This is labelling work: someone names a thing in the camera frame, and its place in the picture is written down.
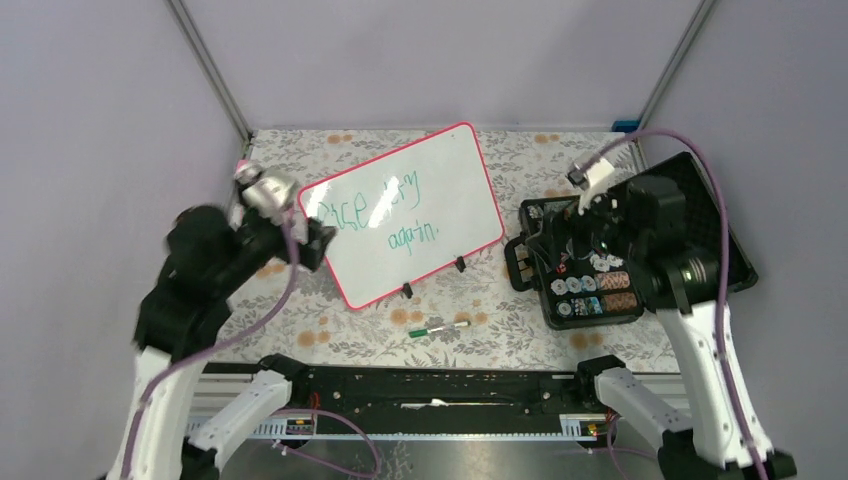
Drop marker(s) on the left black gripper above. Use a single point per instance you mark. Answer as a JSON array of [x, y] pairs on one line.
[[311, 252]]

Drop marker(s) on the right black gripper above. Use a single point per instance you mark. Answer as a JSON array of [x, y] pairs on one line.
[[576, 223]]

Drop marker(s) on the pink framed whiteboard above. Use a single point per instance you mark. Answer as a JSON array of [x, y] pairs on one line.
[[406, 214]]

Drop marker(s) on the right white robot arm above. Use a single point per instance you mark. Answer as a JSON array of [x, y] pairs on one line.
[[721, 438]]

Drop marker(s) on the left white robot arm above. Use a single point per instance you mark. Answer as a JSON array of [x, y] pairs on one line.
[[177, 329]]

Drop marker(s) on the black poker chip case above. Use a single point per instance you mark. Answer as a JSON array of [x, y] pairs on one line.
[[673, 240]]

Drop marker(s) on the blue clip at corner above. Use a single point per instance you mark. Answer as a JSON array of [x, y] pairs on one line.
[[625, 126]]

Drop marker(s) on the floral table mat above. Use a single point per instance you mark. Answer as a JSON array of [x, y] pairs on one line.
[[507, 329]]

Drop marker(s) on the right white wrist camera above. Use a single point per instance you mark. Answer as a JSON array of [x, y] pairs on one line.
[[592, 178]]

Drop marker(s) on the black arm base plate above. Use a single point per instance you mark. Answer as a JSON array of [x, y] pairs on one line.
[[421, 403]]

